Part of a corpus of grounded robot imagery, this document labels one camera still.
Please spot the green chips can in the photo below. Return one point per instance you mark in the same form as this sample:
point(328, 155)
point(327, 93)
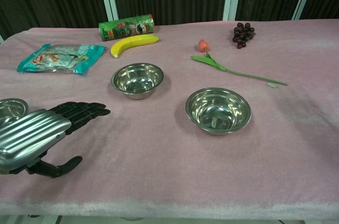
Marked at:
point(124, 29)

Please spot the yellow banana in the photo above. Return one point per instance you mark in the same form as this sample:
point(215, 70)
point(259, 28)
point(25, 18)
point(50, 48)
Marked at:
point(132, 42)

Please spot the large metal bowl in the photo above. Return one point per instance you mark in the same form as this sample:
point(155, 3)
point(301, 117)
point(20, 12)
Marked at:
point(218, 112)

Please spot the medium metal bowl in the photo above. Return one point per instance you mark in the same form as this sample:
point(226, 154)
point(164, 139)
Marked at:
point(137, 81)

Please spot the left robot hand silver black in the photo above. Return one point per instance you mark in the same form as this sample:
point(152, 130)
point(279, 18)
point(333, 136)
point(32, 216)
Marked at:
point(34, 131)

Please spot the dark purple grape bunch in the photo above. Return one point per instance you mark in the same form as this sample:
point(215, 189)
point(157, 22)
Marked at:
point(243, 34)

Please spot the teal snack bag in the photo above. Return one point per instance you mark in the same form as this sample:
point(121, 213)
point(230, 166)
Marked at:
point(61, 58)

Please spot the pink tablecloth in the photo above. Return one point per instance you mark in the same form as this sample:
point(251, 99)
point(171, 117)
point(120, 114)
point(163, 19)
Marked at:
point(169, 160)

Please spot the small metal bowl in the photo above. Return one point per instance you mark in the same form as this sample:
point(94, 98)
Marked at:
point(10, 110)

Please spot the pink artificial tulip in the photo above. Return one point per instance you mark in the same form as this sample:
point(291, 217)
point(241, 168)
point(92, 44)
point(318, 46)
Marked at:
point(212, 61)

